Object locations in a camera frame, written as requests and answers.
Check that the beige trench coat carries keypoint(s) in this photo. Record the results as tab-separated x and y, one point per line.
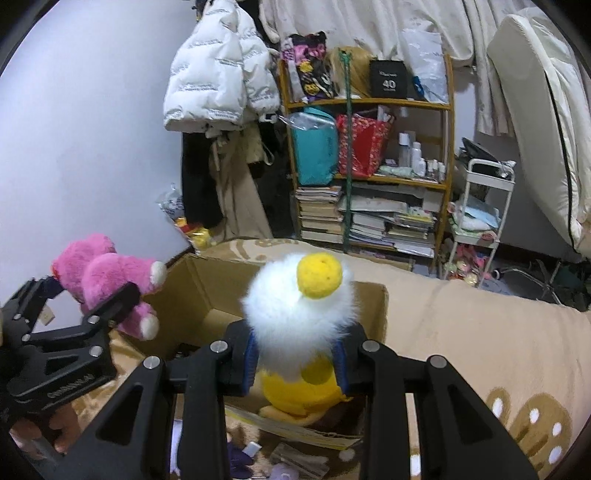
242	210

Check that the purple-haired plush doll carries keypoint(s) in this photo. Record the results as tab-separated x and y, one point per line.
241	459

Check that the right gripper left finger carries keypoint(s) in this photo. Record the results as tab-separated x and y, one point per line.
168	407

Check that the cream curtain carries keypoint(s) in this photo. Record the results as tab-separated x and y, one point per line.
466	28

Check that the white puffer jacket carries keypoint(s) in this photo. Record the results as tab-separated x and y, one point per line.
220	77

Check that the stack of books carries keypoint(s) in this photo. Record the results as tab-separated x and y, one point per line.
318	214

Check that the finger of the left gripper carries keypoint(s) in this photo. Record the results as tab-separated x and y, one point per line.
115	309

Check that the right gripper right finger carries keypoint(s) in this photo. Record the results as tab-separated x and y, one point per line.
459	436

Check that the teal bag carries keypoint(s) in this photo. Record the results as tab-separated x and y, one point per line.
316	147

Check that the black box with 40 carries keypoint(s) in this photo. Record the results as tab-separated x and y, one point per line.
388	79

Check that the green pole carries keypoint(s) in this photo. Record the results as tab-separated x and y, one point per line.
345	58

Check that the beige patterned rug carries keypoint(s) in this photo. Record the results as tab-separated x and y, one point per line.
528	360

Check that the person's left hand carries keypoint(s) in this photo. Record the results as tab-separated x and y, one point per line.
62	422

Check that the red gift bag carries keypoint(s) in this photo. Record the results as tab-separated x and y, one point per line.
370	139

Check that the purple frog plush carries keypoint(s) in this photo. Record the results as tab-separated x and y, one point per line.
286	471

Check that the wooden bookshelf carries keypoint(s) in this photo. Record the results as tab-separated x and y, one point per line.
443	180

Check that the pink plush bear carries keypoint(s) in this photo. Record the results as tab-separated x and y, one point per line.
91	270

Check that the white rolling cart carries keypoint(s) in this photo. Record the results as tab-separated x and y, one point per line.
476	225

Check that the white fluffy egg plush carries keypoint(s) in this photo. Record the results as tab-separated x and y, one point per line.
298	307

